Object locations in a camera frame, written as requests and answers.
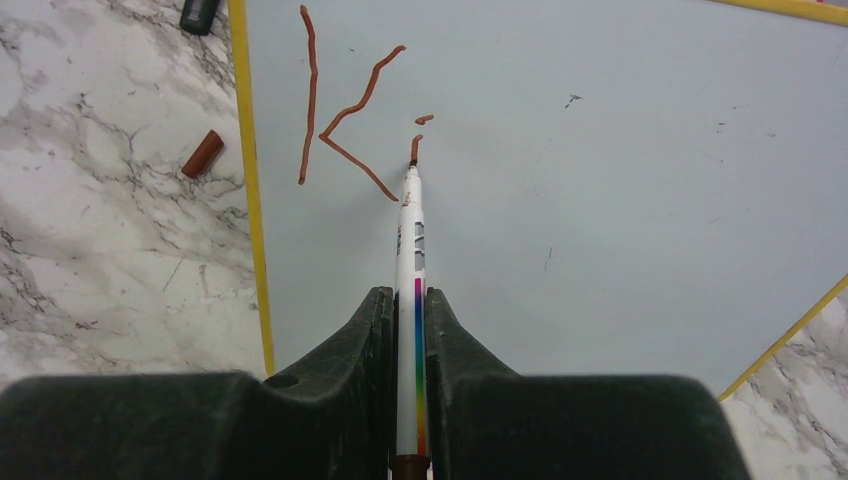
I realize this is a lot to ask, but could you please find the brown marker cap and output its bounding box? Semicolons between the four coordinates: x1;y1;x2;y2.
181;130;225;179

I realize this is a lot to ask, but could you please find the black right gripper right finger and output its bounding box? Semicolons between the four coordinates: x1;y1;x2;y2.
424;288;750;479

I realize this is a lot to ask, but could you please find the yellow framed whiteboard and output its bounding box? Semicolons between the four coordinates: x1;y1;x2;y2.
228;1;847;393

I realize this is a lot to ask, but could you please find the white rainbow marker pen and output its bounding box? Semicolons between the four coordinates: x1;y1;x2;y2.
390;160;431;479

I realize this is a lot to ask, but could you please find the black orange highlighter marker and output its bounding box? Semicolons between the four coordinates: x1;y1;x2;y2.
179;0;220;36

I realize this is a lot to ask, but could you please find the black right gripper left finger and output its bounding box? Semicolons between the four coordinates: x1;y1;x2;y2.
1;287;392;479

